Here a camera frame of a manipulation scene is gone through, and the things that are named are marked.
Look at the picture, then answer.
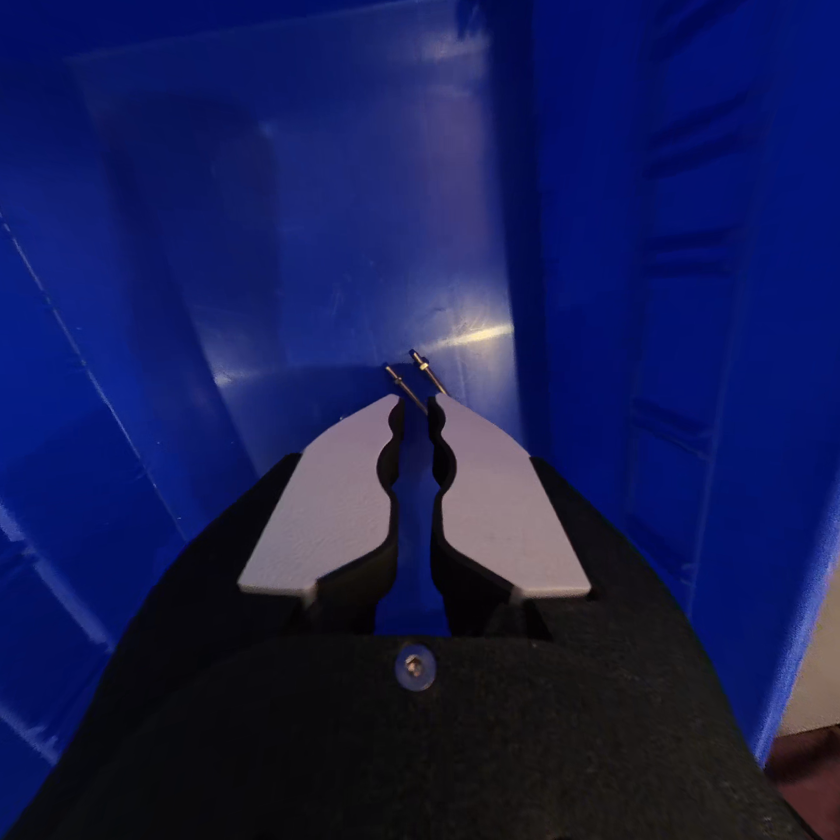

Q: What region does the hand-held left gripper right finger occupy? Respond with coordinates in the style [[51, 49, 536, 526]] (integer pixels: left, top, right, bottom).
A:
[[427, 392, 593, 639]]

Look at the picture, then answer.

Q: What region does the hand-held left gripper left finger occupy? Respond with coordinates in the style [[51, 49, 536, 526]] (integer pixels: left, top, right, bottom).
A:
[[236, 392, 406, 636]]

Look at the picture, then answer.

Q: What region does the thin metal bolt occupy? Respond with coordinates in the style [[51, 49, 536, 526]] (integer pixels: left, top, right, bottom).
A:
[[409, 350, 450, 397], [385, 365, 429, 416]]

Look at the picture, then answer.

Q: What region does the blue plastic bin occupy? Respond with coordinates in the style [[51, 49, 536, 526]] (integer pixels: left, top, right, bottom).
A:
[[0, 0, 840, 828]]

